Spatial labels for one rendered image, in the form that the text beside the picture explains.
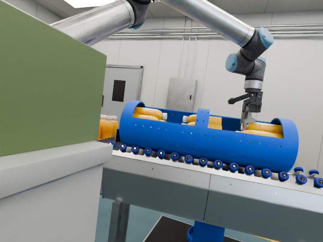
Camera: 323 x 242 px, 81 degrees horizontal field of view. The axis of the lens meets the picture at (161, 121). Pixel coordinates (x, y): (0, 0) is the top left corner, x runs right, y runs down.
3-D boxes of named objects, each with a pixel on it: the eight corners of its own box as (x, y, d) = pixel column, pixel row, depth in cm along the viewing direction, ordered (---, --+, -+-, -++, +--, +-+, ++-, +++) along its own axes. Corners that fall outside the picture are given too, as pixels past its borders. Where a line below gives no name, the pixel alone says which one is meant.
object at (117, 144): (117, 149, 115) (119, 128, 114) (113, 149, 115) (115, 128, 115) (123, 146, 125) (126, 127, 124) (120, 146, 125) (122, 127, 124)
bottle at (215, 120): (218, 130, 110) (186, 126, 114) (220, 118, 110) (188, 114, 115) (219, 129, 103) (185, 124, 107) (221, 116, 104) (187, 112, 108)
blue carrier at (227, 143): (295, 179, 84) (302, 116, 86) (114, 146, 103) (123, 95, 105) (272, 170, 112) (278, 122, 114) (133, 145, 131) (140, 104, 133)
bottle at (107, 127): (110, 148, 126) (113, 120, 125) (99, 147, 124) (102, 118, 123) (111, 145, 133) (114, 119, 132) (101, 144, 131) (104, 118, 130)
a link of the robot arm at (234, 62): (235, 44, 92) (255, 50, 97) (221, 61, 102) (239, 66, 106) (240, 59, 88) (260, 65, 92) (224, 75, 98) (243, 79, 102)
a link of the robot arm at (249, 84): (246, 79, 99) (242, 82, 108) (244, 88, 99) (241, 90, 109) (265, 80, 97) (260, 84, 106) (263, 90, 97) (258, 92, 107)
